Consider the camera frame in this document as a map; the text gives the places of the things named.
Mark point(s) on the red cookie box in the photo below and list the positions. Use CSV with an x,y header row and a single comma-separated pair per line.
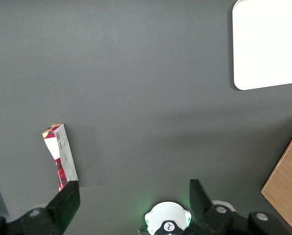
x,y
62,151

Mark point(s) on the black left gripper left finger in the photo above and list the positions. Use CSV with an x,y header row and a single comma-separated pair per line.
x,y
62,208

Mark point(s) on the white rectangular tray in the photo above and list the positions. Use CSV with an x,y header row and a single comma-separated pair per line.
x,y
268,44

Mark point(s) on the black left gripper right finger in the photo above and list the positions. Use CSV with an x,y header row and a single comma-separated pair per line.
x,y
202,208

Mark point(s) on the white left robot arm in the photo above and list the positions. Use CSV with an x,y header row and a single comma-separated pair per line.
x,y
166,216

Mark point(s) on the wooden two-drawer cabinet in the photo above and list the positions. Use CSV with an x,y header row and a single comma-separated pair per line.
x,y
287,181

